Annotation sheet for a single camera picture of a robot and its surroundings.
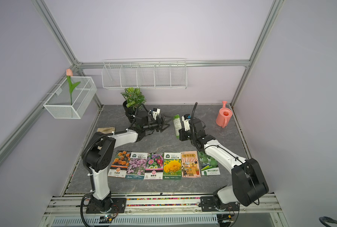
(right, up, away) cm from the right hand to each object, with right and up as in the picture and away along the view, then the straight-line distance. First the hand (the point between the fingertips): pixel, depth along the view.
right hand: (179, 130), depth 87 cm
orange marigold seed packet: (-38, -24, -1) cm, 44 cm away
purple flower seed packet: (-26, -22, 0) cm, 34 cm away
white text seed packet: (+18, -23, 0) cm, 29 cm away
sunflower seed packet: (-4, -23, 0) cm, 23 cm away
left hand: (-4, +5, -1) cm, 6 cm away
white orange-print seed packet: (+7, -21, 0) cm, 22 cm away
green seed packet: (-1, +3, 0) cm, 4 cm away
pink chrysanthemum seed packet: (-16, -23, 0) cm, 28 cm away
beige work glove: (-55, -2, +18) cm, 58 cm away
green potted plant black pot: (-29, +21, +4) cm, 36 cm away
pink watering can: (+32, +9, +12) cm, 36 cm away
